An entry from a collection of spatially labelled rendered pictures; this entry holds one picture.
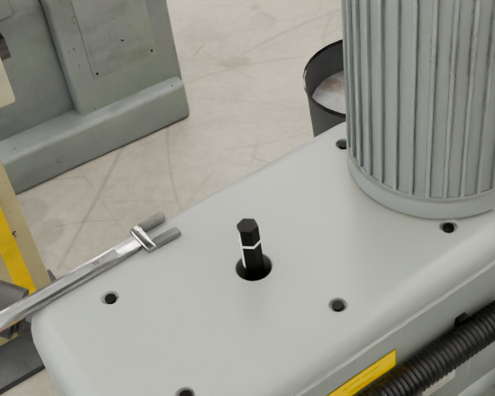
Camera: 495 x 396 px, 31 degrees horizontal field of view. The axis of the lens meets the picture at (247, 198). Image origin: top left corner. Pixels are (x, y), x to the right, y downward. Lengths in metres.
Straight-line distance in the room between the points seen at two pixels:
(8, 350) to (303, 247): 2.53
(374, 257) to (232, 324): 0.16
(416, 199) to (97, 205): 2.95
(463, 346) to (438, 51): 0.31
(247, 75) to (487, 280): 3.42
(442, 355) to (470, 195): 0.16
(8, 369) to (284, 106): 1.72
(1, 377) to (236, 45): 2.09
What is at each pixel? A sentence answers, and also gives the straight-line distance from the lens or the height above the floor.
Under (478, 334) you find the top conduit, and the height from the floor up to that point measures 1.80.
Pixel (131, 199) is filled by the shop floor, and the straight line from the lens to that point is 3.77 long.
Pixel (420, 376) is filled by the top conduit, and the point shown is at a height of 1.80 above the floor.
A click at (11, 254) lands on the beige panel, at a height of 0.42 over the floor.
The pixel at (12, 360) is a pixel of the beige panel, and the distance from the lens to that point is 3.34.
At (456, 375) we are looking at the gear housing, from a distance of 1.09.
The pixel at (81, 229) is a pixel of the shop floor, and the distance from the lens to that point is 3.71.
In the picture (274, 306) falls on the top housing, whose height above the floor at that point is 1.89.
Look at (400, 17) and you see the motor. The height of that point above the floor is 2.13.
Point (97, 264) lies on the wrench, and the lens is 0.93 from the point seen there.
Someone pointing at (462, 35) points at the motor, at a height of 2.12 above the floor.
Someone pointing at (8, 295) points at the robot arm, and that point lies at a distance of 1.50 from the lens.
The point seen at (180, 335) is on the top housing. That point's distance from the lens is 0.86.
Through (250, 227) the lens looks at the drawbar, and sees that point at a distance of 0.86.
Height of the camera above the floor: 2.57
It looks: 44 degrees down
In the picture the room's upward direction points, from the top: 9 degrees counter-clockwise
